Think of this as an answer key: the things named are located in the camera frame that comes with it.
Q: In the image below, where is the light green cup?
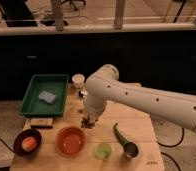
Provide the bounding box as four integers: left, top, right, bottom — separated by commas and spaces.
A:
93, 143, 112, 160

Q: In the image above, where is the green handled metal scoop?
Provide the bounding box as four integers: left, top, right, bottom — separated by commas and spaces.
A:
113, 123, 139, 159

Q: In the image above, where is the blue sponge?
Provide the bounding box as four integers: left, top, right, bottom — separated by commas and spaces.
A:
38, 91, 56, 104

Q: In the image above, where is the small wooden block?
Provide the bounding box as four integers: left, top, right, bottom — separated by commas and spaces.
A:
30, 118, 53, 128

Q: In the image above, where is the orange fruit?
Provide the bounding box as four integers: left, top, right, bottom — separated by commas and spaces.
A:
22, 137, 37, 152

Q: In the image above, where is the white handled brush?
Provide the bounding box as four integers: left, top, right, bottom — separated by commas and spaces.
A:
78, 90, 88, 99

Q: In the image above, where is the red bowl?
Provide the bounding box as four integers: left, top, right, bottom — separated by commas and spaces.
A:
55, 126, 85, 158

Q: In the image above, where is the dark grape bunch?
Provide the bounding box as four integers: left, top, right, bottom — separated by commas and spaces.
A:
81, 117, 96, 129

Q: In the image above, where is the small white cup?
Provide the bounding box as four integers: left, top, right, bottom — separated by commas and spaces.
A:
72, 74, 85, 88

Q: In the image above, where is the green plastic tray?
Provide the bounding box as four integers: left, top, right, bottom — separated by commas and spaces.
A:
20, 74, 69, 118

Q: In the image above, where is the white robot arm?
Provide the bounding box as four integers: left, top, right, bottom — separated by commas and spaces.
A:
84, 64, 196, 133

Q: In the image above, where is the black cable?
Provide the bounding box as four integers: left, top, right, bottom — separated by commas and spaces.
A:
157, 127, 186, 148

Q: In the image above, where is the dark bowl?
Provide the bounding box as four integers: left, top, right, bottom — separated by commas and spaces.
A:
13, 129, 42, 156

